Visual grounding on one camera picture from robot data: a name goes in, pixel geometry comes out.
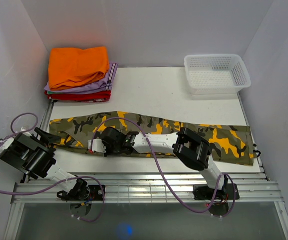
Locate purple folded trousers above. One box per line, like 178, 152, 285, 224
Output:
44, 62, 118, 95

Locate orange folded trousers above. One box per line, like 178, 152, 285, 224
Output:
48, 46, 109, 91

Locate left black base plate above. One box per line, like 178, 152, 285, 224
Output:
56, 185, 105, 201

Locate white plastic basket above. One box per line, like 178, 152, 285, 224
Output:
184, 54, 251, 95

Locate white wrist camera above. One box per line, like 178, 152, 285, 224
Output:
20, 127, 31, 136
87, 139, 106, 154

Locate aluminium mounting rail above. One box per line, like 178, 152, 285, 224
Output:
10, 171, 284, 204

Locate camouflage trousers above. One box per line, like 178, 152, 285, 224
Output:
49, 111, 254, 166

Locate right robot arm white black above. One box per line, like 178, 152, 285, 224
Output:
97, 127, 240, 203

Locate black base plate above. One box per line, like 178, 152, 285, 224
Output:
56, 185, 105, 201
193, 183, 240, 201

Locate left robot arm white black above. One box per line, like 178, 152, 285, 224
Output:
0, 127, 90, 201

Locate red folded trousers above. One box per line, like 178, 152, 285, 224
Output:
44, 90, 111, 102

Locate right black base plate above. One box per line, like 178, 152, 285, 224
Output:
193, 183, 240, 201

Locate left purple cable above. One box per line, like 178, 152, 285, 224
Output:
0, 112, 106, 224

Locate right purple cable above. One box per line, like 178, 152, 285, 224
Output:
91, 116, 237, 219

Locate purple cable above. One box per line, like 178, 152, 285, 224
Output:
91, 116, 237, 219
0, 112, 106, 224

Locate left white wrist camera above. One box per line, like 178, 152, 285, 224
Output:
20, 127, 31, 136

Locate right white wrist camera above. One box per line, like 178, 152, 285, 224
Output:
87, 139, 106, 154

